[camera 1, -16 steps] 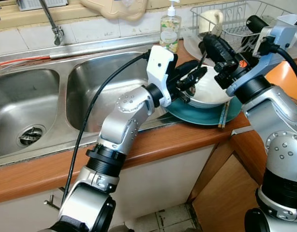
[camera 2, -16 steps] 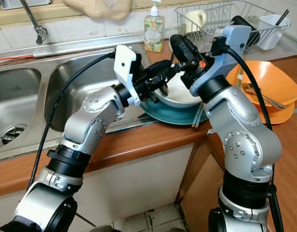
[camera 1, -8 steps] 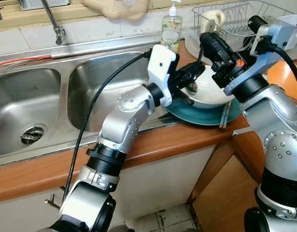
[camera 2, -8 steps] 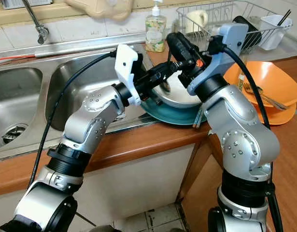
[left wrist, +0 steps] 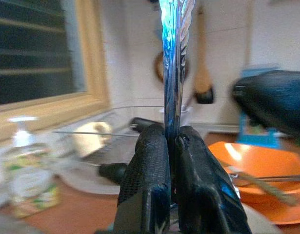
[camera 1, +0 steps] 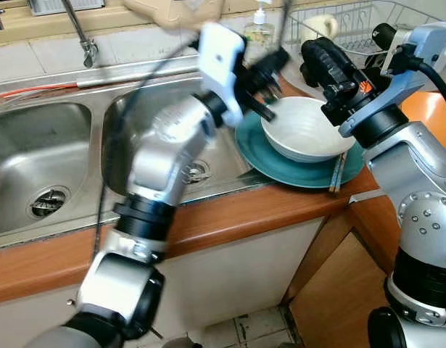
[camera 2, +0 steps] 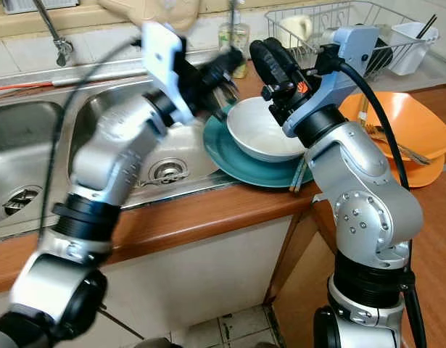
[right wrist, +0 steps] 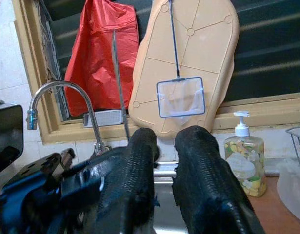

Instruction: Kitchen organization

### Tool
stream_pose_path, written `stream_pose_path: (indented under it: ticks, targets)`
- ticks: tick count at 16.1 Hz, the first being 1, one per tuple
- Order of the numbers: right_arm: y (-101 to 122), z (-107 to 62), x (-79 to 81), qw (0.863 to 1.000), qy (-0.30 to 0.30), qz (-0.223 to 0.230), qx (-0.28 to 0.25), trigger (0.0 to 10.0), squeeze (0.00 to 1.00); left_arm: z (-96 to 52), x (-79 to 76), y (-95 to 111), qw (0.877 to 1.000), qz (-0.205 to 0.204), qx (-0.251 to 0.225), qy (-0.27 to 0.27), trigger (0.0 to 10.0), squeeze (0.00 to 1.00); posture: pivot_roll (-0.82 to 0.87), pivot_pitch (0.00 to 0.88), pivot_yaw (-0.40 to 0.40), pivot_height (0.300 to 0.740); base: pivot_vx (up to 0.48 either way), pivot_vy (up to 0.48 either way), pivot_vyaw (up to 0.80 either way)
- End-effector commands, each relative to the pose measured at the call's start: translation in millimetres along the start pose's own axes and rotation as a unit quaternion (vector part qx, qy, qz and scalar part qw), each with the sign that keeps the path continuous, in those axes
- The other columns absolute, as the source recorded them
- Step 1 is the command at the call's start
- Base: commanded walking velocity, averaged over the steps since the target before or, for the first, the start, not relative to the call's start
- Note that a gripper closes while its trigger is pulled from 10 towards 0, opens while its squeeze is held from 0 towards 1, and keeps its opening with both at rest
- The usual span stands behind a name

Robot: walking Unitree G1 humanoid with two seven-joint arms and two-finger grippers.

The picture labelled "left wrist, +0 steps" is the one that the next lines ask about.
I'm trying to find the white mug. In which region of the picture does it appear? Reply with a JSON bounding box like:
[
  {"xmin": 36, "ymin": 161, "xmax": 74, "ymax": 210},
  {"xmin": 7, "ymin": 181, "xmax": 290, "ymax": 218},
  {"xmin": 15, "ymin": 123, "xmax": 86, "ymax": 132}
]
[{"xmin": 71, "ymin": 121, "xmax": 114, "ymax": 159}]

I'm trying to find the black utensil handle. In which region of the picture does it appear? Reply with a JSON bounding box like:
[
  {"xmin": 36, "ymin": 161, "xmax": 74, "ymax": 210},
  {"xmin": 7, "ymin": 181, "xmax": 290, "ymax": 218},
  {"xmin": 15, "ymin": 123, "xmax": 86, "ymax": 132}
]
[{"xmin": 130, "ymin": 117, "xmax": 164, "ymax": 134}]

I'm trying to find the silver metal spoon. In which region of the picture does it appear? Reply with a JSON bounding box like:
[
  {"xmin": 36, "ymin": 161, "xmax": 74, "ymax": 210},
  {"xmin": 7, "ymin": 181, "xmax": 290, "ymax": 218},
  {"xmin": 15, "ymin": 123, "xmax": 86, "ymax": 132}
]
[{"xmin": 159, "ymin": 0, "xmax": 197, "ymax": 143}]

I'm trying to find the white pump soap bottle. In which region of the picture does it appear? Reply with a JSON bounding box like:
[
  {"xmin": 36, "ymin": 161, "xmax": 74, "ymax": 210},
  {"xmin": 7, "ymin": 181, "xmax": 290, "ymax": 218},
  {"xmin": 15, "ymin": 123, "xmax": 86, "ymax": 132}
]
[{"xmin": 2, "ymin": 116, "xmax": 61, "ymax": 219}]

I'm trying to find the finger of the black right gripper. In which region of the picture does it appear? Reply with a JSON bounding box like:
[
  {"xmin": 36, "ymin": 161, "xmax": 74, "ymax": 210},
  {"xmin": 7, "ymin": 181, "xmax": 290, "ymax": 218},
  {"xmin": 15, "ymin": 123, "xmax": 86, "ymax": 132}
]
[{"xmin": 231, "ymin": 70, "xmax": 300, "ymax": 137}]

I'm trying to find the orange bowl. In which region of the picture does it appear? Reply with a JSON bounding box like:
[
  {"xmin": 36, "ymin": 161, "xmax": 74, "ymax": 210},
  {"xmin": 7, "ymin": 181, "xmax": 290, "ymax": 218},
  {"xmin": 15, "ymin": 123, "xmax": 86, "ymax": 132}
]
[{"xmin": 207, "ymin": 141, "xmax": 300, "ymax": 225}]

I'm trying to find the round brown hanging ring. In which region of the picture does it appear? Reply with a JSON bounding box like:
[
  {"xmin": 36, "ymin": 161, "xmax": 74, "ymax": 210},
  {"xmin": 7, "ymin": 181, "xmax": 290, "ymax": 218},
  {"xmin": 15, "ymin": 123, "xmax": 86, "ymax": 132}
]
[{"xmin": 153, "ymin": 50, "xmax": 191, "ymax": 84}]

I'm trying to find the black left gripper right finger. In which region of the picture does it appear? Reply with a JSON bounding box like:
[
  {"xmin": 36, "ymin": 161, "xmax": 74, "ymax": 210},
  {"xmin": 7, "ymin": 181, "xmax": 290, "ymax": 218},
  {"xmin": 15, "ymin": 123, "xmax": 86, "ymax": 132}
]
[{"xmin": 174, "ymin": 125, "xmax": 253, "ymax": 234}]

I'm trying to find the white plate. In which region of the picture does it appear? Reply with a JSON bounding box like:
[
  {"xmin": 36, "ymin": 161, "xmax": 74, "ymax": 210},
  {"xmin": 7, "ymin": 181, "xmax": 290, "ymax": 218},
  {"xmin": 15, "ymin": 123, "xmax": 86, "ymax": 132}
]
[{"xmin": 58, "ymin": 158, "xmax": 127, "ymax": 195}]

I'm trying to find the blue plastic stand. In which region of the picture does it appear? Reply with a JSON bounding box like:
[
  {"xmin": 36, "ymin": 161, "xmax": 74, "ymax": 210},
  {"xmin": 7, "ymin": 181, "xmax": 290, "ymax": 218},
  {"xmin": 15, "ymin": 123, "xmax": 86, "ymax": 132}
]
[{"xmin": 236, "ymin": 67, "xmax": 281, "ymax": 150}]

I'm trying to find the metal fork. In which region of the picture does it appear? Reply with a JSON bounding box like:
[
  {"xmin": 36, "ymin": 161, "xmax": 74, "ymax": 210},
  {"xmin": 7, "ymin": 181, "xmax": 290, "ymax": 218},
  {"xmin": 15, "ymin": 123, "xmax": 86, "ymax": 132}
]
[{"xmin": 226, "ymin": 165, "xmax": 300, "ymax": 207}]

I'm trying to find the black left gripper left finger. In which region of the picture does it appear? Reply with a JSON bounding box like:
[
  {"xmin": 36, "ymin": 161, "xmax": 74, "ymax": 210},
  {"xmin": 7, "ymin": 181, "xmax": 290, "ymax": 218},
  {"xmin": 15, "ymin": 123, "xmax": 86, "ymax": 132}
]
[{"xmin": 113, "ymin": 124, "xmax": 172, "ymax": 234}]

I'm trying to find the orange top kitchen counter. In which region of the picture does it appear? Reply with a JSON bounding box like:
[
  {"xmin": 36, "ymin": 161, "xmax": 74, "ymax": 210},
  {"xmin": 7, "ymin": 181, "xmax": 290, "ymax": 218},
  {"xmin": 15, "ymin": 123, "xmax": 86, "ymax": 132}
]
[{"xmin": 0, "ymin": 131, "xmax": 300, "ymax": 234}]

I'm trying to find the black pan handle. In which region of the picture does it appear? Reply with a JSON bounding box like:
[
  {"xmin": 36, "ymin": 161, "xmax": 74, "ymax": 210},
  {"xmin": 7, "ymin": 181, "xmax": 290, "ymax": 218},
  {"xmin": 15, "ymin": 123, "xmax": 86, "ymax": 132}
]
[{"xmin": 98, "ymin": 162, "xmax": 128, "ymax": 185}]

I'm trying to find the wooden handle black spatula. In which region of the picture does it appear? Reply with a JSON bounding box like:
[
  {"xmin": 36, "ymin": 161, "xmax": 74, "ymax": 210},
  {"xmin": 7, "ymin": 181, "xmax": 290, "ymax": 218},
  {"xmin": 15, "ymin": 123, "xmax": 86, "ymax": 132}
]
[{"xmin": 192, "ymin": 6, "xmax": 215, "ymax": 105}]

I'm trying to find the wooden frame window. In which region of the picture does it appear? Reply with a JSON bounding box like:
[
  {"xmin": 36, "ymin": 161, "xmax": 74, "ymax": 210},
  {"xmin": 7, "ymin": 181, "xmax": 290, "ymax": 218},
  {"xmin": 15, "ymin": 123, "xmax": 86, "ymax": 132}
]
[{"xmin": 0, "ymin": 0, "xmax": 110, "ymax": 144}]

